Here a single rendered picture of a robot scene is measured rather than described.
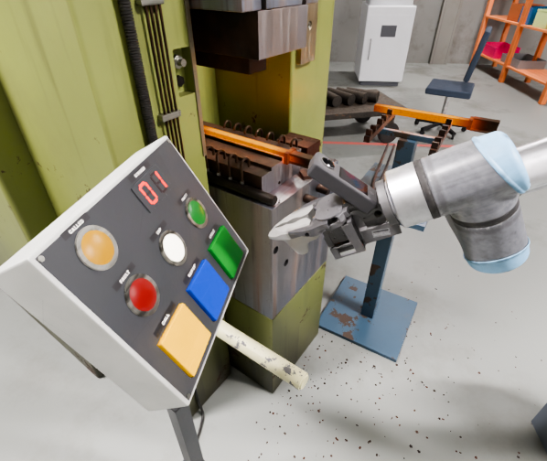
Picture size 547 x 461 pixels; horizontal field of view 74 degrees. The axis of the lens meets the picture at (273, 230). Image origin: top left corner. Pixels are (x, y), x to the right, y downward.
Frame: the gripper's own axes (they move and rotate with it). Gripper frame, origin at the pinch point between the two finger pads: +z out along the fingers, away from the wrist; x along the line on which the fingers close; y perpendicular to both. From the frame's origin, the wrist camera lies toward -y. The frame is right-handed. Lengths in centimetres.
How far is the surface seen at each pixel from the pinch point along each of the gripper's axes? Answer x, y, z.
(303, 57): 75, -14, -3
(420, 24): 700, 101, -86
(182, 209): -2.5, -11.0, 11.1
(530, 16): 575, 139, -205
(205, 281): -9.9, -0.9, 10.3
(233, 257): 0.0, 2.6, 10.3
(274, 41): 40.8, -23.7, -5.0
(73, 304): -26.9, -14.7, 11.5
